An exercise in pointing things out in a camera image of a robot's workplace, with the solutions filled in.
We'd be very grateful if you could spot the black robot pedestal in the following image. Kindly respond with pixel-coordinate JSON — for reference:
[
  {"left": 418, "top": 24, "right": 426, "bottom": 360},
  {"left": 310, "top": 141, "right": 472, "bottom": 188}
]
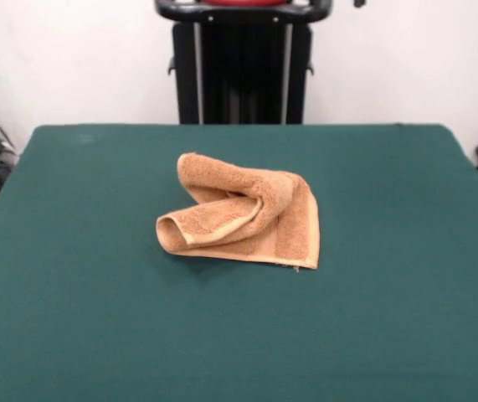
[{"left": 153, "top": 0, "right": 332, "bottom": 126}]

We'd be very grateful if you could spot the tan terry towel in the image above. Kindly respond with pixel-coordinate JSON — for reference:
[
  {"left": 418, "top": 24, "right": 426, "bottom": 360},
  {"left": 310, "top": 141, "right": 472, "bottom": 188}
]
[{"left": 155, "top": 152, "right": 320, "bottom": 271}]

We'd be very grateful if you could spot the dark green table cloth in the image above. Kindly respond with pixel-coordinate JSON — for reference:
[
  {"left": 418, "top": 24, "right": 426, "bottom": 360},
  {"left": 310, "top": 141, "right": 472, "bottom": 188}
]
[{"left": 0, "top": 123, "right": 478, "bottom": 402}]

